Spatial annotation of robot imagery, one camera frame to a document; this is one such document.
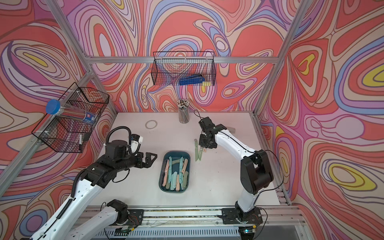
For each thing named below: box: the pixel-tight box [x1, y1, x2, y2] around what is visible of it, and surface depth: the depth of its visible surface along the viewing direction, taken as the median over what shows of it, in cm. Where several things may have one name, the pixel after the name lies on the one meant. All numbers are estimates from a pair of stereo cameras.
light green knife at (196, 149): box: [194, 138, 199, 162], surface depth 100 cm
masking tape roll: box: [145, 120, 158, 130], surface depth 114 cm
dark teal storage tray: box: [158, 151, 191, 193], surface depth 88 cm
